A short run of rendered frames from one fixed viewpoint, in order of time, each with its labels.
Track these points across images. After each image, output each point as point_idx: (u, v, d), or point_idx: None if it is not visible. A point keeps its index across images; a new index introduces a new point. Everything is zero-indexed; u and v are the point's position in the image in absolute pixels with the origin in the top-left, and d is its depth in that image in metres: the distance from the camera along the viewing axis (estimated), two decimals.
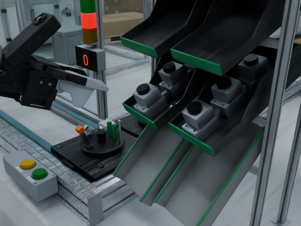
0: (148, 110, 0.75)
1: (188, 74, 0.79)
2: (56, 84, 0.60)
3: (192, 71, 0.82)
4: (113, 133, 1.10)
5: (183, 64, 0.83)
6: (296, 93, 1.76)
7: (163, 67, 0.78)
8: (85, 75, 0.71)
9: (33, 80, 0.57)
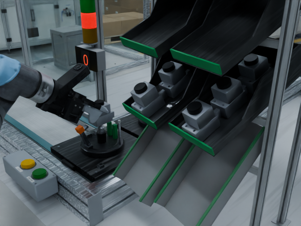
0: (99, 119, 1.02)
1: (161, 95, 0.77)
2: (82, 107, 0.96)
3: (167, 91, 0.79)
4: (113, 133, 1.10)
5: (158, 84, 0.81)
6: (296, 93, 1.76)
7: (134, 87, 0.76)
8: None
9: (72, 104, 0.92)
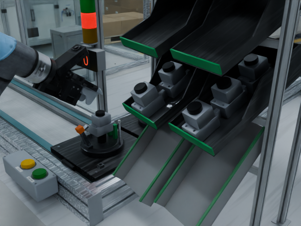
0: (100, 129, 1.04)
1: (161, 95, 0.77)
2: (80, 89, 0.93)
3: (167, 91, 0.79)
4: (113, 133, 1.10)
5: (158, 84, 0.81)
6: (296, 93, 1.76)
7: (134, 87, 0.76)
8: None
9: (70, 85, 0.89)
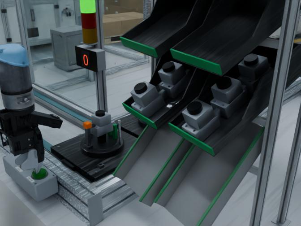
0: (100, 129, 1.04)
1: (161, 95, 0.77)
2: (30, 148, 0.89)
3: (167, 91, 0.79)
4: (113, 133, 1.10)
5: (158, 84, 0.81)
6: (296, 93, 1.76)
7: (134, 87, 0.76)
8: (36, 169, 0.96)
9: (28, 135, 0.87)
